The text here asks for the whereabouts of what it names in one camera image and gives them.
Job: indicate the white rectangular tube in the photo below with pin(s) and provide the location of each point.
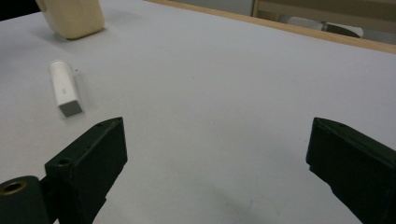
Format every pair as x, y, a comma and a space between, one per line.
64, 88

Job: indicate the white and dark roll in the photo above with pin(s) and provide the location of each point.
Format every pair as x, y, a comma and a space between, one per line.
323, 25

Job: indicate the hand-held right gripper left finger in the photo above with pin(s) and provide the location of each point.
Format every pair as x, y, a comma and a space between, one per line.
87, 165

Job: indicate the wooden shelf frame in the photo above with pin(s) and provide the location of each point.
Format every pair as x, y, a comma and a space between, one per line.
323, 12

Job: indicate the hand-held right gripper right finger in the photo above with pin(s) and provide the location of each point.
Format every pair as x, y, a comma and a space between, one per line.
355, 165

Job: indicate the cream plastic container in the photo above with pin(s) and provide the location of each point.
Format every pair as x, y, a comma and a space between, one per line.
73, 17

